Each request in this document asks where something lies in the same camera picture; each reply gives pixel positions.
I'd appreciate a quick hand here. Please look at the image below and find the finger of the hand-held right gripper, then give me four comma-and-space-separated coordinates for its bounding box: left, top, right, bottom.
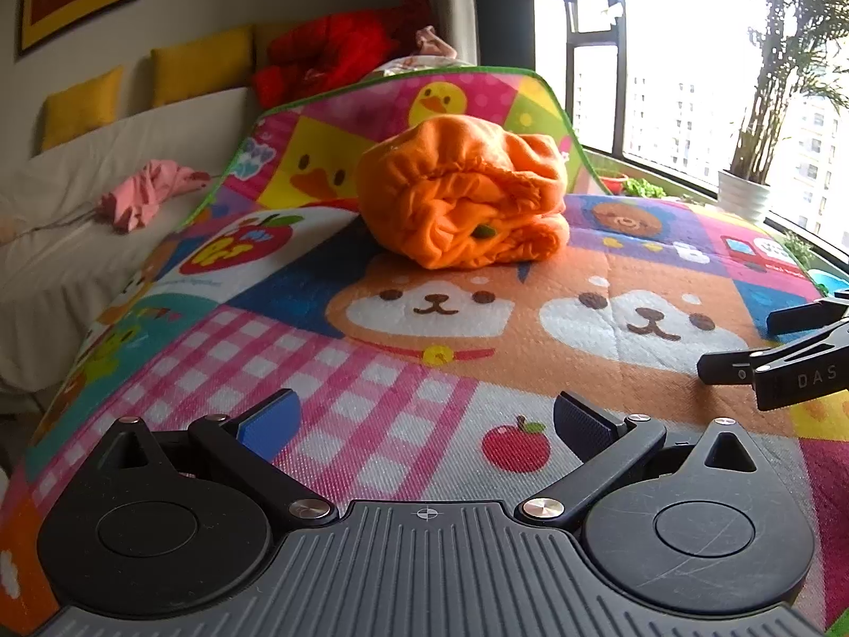
766, 295, 849, 337
696, 345, 781, 385

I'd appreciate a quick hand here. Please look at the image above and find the sofa with white cover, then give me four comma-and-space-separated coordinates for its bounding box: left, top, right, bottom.
0, 83, 266, 420

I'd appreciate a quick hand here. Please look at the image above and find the colourful cartoon play mat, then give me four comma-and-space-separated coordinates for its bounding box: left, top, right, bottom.
0, 66, 849, 637

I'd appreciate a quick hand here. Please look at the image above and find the tall plant in white pot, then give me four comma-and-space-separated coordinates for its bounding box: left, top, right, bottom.
718, 0, 849, 224

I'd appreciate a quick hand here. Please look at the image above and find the pink garment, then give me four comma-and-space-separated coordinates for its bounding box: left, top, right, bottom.
96, 159, 214, 234

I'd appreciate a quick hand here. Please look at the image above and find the pink plush toy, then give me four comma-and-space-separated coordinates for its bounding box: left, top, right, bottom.
414, 25, 459, 61

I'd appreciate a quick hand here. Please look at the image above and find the orange pumpkin costume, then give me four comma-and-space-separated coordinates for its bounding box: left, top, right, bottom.
354, 115, 571, 271

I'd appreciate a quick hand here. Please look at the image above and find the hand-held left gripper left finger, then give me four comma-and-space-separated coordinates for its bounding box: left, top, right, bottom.
99, 388, 338, 525

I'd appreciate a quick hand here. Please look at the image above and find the yellow cushion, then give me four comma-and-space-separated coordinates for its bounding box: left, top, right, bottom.
151, 25, 256, 108
41, 66, 126, 151

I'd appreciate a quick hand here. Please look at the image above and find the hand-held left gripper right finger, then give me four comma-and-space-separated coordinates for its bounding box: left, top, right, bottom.
521, 391, 765, 523

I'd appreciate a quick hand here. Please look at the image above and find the patterned white cloth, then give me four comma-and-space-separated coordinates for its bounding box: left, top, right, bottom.
371, 56, 479, 79

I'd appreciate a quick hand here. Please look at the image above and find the small plant in glass bowl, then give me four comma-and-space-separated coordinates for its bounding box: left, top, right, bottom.
783, 232, 817, 268

